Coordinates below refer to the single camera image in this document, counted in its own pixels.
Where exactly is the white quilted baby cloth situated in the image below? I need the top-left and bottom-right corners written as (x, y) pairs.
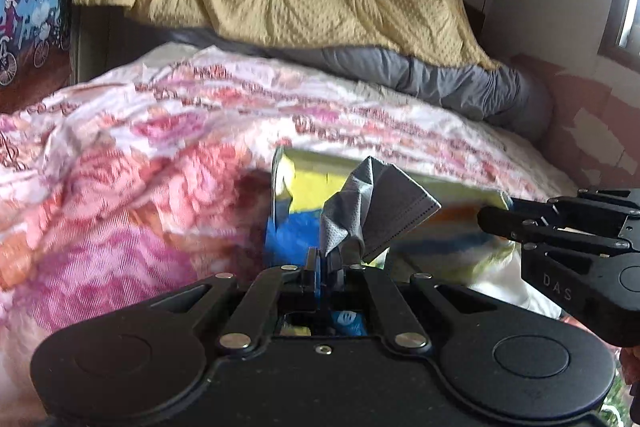
top-left (468, 251), bottom-right (562, 320)

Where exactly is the grey face mask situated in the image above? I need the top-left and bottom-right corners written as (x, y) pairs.
top-left (319, 157), bottom-right (442, 267)

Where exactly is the striped pastel cloth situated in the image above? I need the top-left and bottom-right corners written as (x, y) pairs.
top-left (384, 204), bottom-right (516, 284)

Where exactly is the person's right hand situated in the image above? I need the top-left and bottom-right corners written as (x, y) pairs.
top-left (620, 346), bottom-right (640, 385)

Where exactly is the shallow tray with cartoon print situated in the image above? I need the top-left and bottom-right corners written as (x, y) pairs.
top-left (264, 147), bottom-right (510, 272)

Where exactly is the grey rolled duvet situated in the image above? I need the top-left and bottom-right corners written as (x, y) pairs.
top-left (160, 28), bottom-right (553, 143)

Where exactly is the floral pink bed sheet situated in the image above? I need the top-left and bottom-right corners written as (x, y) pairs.
top-left (1, 44), bottom-right (575, 426)

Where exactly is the window with brown frame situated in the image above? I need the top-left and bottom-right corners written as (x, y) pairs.
top-left (599, 0), bottom-right (639, 72)

